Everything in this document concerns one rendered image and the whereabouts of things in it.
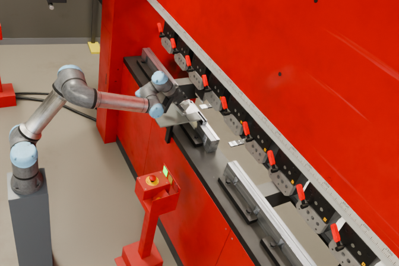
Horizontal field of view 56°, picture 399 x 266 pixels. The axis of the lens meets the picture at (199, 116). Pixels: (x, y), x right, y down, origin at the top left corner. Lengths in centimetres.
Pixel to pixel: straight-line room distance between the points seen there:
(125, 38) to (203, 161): 116
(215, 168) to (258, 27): 85
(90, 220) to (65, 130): 98
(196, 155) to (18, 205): 95
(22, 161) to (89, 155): 145
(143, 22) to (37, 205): 146
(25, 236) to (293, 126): 152
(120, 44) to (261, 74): 143
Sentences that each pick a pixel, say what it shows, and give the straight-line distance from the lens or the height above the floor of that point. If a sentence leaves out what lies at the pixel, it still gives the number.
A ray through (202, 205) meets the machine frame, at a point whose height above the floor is 71.
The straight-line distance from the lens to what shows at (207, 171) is 210.
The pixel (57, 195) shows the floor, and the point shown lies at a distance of 305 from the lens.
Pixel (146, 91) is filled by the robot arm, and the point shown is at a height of 122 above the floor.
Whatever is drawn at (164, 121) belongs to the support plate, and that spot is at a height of 100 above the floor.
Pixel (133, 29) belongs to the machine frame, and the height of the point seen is 109.
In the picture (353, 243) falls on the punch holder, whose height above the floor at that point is 130.
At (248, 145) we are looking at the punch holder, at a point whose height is 120.
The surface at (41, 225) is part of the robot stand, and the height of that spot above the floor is 52.
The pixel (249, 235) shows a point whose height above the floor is 87.
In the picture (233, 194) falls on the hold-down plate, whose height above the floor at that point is 90.
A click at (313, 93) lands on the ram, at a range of 147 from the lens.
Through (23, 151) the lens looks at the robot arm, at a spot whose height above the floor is 100.
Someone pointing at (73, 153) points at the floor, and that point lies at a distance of 334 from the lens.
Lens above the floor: 236
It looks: 37 degrees down
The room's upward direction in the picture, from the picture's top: 15 degrees clockwise
